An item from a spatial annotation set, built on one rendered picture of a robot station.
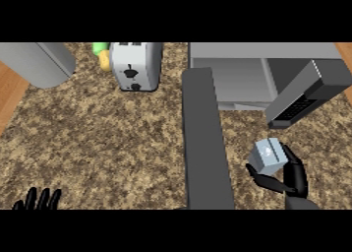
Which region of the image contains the green bottle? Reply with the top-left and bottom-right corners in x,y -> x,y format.
91,42 -> 113,57

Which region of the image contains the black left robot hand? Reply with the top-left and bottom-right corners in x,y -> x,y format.
12,187 -> 63,211

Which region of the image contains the grey rounded appliance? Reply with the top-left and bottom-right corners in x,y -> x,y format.
0,42 -> 77,90

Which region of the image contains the pale blue milk carton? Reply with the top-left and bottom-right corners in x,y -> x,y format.
247,137 -> 289,176

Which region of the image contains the dark grey microwave door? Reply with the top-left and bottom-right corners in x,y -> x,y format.
181,67 -> 237,211

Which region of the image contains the silver toaster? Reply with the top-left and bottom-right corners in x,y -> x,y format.
108,42 -> 165,93

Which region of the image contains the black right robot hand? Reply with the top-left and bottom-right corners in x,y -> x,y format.
244,143 -> 309,200

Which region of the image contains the yellow fruit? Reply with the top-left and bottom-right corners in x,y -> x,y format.
100,49 -> 114,73

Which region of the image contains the grey microwave body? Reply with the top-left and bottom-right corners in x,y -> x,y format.
188,42 -> 352,130

